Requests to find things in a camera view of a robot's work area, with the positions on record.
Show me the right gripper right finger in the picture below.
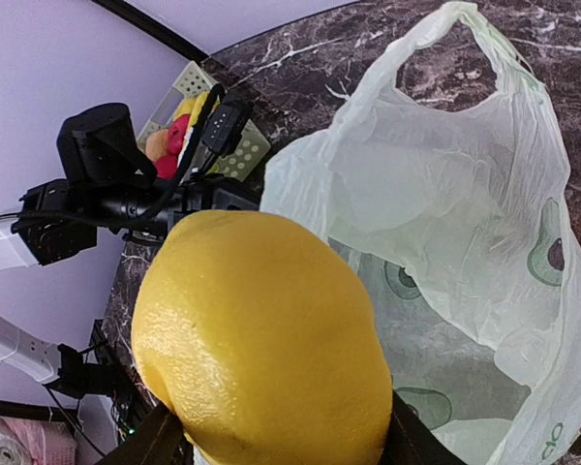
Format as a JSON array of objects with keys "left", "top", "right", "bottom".
[{"left": 379, "top": 392, "right": 464, "bottom": 465}]

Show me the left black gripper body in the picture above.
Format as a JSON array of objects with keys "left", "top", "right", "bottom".
[{"left": 87, "top": 176, "right": 260, "bottom": 237}]

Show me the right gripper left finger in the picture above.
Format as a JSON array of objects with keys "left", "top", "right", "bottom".
[{"left": 97, "top": 403, "right": 194, "bottom": 465}]

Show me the red toy apple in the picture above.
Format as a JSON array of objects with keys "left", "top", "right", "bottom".
[{"left": 154, "top": 152, "right": 178, "bottom": 180}]

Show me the orange toy peach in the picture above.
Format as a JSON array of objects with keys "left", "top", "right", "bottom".
[{"left": 144, "top": 129, "right": 168, "bottom": 163}]

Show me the red toy fruit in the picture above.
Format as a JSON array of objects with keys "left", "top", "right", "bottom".
[{"left": 167, "top": 113, "right": 191, "bottom": 156}]

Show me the yellow toy banana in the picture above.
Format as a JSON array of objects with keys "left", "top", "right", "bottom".
[{"left": 172, "top": 91, "right": 209, "bottom": 122}]

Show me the yellow toy fruit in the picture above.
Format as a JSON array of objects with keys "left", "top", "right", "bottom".
[{"left": 131, "top": 210, "right": 393, "bottom": 464}]

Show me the light green plastic bag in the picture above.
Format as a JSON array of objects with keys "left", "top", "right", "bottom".
[{"left": 260, "top": 2, "right": 581, "bottom": 464}]

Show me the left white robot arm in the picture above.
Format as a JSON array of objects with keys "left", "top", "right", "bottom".
[{"left": 0, "top": 180, "right": 125, "bottom": 392}]

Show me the light green perforated basket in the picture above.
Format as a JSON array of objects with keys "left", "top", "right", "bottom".
[{"left": 137, "top": 62, "right": 270, "bottom": 181}]

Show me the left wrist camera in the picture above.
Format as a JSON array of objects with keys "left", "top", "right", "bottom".
[{"left": 55, "top": 82, "right": 256, "bottom": 195}]

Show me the left black frame post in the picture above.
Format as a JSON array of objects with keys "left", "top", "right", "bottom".
[{"left": 92, "top": 0, "right": 209, "bottom": 64}]

